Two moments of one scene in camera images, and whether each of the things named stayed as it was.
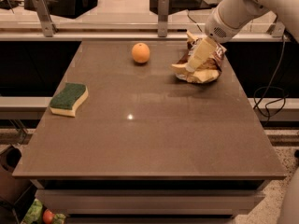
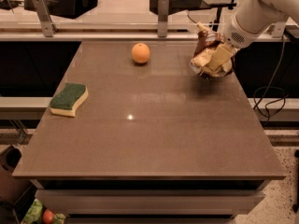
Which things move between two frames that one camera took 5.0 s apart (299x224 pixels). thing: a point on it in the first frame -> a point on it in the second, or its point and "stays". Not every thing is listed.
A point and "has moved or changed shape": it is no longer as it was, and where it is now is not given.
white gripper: x=219 y=26 -> x=235 y=35
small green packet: x=59 y=218 stays
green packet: x=35 y=213 stays
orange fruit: x=140 y=52 stays
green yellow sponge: x=65 y=102 stays
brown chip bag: x=209 y=67 has moved or changed shape
